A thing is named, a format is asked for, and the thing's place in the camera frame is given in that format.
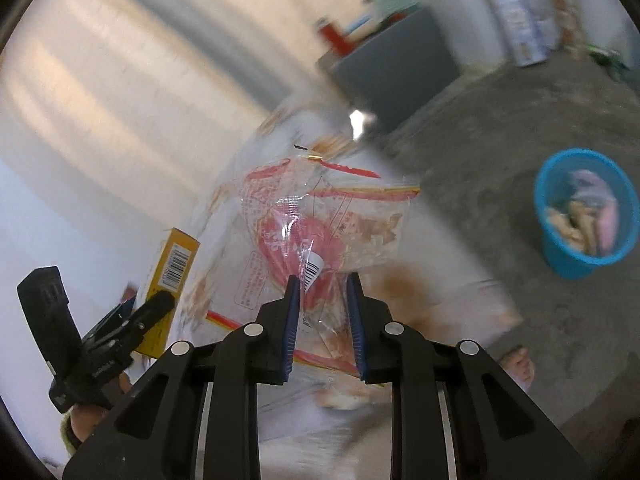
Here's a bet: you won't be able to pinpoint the yellow cardboard box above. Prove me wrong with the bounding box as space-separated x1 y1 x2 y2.
137 228 200 359

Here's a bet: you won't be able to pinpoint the clear printed plastic bag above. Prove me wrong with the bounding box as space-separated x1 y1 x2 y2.
203 155 420 375

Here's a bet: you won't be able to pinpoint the clear plastic container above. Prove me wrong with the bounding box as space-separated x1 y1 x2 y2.
570 169 615 209

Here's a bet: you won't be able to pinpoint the pink mesh sponge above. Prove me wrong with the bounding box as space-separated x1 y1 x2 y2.
596 200 618 256

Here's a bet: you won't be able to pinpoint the blue plastic trash bin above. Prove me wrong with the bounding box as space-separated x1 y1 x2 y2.
534 148 639 280

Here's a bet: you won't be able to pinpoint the left hand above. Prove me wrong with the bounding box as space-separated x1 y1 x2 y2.
67 404 108 443

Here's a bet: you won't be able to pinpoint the floral plaid tablecloth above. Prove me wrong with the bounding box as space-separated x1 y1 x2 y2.
171 106 522 479

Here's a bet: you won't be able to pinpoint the cream curtain left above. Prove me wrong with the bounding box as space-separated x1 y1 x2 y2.
1 0 266 226

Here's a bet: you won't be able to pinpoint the cream curtain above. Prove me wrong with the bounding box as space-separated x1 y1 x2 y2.
1 0 266 226
74 0 402 101

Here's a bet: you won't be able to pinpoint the cream curtain right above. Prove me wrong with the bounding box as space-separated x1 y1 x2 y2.
74 0 402 101

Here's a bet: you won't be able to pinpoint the dark grey side cabinet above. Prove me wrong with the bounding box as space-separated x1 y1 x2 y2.
318 8 461 132

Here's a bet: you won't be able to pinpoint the green glass bottles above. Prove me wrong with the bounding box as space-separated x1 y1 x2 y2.
588 44 630 81

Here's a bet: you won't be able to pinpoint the patterned brown gift box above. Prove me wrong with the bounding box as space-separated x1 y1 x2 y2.
550 0 588 61

